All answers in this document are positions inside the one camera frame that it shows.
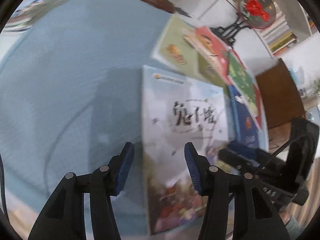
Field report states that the light blue textured mat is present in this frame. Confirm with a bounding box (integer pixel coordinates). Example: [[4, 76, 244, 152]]
[[0, 0, 240, 240]]

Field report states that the brown wooden cabinet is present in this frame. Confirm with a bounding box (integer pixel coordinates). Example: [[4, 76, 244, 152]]
[[254, 58, 307, 130]]

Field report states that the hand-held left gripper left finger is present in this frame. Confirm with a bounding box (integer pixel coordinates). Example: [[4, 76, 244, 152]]
[[27, 142, 135, 240]]

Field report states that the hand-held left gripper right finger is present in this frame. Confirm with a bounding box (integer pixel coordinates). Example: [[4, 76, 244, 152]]
[[184, 142, 292, 240]]

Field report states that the pale blue picture book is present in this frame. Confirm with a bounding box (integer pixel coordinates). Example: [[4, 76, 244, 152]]
[[142, 64, 230, 236]]

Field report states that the pale green book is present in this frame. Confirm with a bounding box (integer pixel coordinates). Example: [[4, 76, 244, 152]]
[[152, 13, 208, 77]]

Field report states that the round red flower embroidered fan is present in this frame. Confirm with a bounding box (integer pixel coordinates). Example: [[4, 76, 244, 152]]
[[236, 0, 277, 29]]

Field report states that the green cabbage insect book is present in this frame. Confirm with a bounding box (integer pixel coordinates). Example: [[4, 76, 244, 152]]
[[226, 51, 260, 117]]

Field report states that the olive green insect book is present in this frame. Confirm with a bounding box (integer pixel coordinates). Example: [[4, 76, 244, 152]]
[[197, 52, 232, 88]]

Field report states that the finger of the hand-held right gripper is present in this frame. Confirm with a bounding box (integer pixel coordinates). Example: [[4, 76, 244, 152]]
[[229, 141, 269, 165], [218, 148, 260, 173]]

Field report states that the person's right forearm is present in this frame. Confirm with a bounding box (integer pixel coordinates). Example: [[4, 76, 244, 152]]
[[280, 205, 309, 239]]

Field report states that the red poet book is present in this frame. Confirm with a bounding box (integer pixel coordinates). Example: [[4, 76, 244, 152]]
[[182, 26, 234, 85]]

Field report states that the navy hardcover book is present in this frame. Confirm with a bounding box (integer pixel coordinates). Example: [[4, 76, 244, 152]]
[[227, 84, 269, 153]]

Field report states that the black flat ornament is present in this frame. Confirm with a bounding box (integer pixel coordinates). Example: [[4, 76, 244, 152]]
[[174, 6, 193, 18]]

